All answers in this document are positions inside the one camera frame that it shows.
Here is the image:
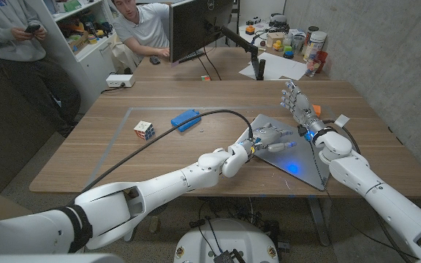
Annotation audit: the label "white paper sheets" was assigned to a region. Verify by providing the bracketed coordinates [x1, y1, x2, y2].
[238, 51, 308, 81]

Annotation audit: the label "red plastic cup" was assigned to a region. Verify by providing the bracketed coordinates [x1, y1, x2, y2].
[314, 50, 328, 74]

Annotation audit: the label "silver closed laptop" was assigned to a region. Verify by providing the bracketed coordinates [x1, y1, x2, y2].
[235, 113, 331, 192]

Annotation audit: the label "grey table leg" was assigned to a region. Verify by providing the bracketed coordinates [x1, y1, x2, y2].
[307, 197, 332, 248]

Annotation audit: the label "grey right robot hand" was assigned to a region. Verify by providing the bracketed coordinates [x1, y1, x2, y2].
[281, 80, 327, 135]

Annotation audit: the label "large white lidded jar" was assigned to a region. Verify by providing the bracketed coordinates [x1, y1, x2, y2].
[303, 31, 327, 63]

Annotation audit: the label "Rubik's cube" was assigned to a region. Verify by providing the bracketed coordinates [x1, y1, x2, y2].
[133, 120, 156, 142]

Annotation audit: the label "white cable tag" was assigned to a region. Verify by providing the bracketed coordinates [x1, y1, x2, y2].
[334, 114, 351, 128]

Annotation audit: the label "thin black cable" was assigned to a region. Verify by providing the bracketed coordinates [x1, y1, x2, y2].
[297, 118, 420, 261]

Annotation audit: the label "white power box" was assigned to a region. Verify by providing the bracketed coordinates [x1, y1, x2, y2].
[105, 74, 136, 88]

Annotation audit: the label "small wooden box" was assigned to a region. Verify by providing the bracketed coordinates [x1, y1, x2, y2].
[266, 31, 286, 48]

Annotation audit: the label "seated person white polo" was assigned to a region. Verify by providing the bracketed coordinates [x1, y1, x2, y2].
[110, 0, 171, 59]

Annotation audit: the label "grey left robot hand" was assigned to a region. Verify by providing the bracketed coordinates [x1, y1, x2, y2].
[249, 122, 298, 154]

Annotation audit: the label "black and white headset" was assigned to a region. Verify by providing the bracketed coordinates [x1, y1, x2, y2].
[268, 13, 290, 32]

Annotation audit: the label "clear plastic cup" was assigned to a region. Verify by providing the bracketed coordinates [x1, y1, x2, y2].
[291, 34, 306, 56]

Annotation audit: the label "black keyboard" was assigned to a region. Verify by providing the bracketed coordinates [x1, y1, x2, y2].
[177, 50, 206, 64]

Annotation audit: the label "black Dell monitor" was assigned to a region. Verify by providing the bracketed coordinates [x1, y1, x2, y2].
[169, 0, 235, 64]

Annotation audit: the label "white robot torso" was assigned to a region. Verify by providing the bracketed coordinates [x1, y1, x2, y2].
[173, 218, 280, 263]

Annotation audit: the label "blue rectangular block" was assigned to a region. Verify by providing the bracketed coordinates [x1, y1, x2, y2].
[170, 108, 202, 133]

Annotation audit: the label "thick black cable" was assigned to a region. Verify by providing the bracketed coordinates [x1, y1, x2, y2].
[67, 108, 254, 205]

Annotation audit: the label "small glass jar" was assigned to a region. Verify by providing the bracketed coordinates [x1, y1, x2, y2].
[305, 58, 321, 77]

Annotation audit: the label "dark-lidded tall can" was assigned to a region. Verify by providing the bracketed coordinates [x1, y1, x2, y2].
[304, 25, 320, 47]

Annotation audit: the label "white storage shelf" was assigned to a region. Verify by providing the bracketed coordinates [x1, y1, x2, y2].
[31, 0, 118, 114]

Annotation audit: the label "standing person grey hoodie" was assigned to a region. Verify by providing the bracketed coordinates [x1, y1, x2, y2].
[0, 0, 82, 138]

